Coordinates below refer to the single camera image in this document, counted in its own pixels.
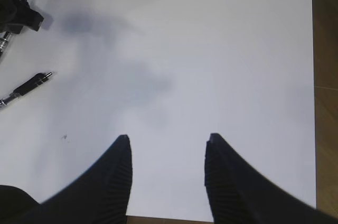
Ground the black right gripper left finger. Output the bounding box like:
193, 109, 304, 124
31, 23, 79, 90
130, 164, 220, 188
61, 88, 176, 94
0, 134, 133, 224

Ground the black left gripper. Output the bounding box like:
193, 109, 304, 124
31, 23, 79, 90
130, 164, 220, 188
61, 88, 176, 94
1, 0, 44, 33

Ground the black gel pen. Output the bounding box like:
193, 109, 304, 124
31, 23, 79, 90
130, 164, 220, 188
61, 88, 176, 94
1, 72, 54, 110
1, 0, 30, 59

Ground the black gel pen front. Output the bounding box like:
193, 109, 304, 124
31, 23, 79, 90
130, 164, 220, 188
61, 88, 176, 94
1, 72, 54, 110

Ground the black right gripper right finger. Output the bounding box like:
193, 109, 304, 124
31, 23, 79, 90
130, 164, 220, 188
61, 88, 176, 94
204, 133, 337, 223

